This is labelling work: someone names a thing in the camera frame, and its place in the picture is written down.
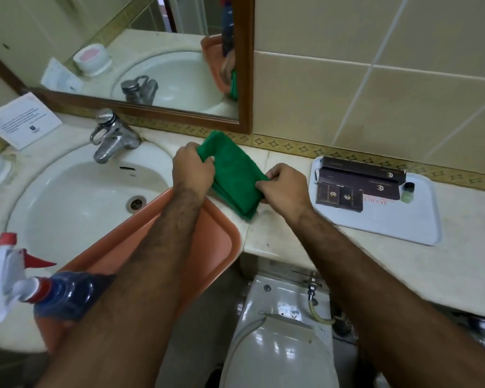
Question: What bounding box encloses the person's right hand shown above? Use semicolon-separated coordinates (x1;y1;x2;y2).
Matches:
255;162;314;222

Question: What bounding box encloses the chrome water valve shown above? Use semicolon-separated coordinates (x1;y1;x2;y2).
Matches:
305;276;322;307

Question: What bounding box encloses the chrome faucet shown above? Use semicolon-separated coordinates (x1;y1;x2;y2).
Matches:
89;108;143;165

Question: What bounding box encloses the green microfibre cloth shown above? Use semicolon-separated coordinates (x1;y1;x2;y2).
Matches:
197;130;271;221

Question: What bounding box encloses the person's right forearm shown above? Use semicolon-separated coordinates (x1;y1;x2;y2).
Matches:
288;207;485;388

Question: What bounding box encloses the wood framed mirror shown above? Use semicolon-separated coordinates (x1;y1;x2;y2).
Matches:
0;0;255;135

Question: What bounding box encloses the beige water hose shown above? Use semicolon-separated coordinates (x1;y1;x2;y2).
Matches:
308;299;337;325

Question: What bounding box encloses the blue spray bottle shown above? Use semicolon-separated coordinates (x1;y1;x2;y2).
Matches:
0;233;117;324

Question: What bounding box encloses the white printed card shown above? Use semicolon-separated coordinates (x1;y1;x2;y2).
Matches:
0;92;64;151

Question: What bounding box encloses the white toilet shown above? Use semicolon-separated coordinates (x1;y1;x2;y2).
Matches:
219;274;340;388

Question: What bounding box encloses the white plastic tray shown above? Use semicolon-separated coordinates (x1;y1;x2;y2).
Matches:
308;156;443;246

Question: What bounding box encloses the person's left hand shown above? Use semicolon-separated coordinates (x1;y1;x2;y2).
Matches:
172;142;216;199

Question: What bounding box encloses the small dark brown box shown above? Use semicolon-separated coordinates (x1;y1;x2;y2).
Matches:
316;182;342;207
339;186;364;213

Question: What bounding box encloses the white sink basin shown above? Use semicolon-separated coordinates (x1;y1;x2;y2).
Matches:
5;140;176;275

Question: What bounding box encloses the orange plastic tray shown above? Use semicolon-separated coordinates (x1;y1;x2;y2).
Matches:
34;187;243;354

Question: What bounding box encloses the person's left forearm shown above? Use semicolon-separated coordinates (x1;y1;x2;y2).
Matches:
36;186;206;388

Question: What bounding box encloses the long dark brown box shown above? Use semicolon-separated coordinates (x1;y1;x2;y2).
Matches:
317;167;401;201
321;157;407;185

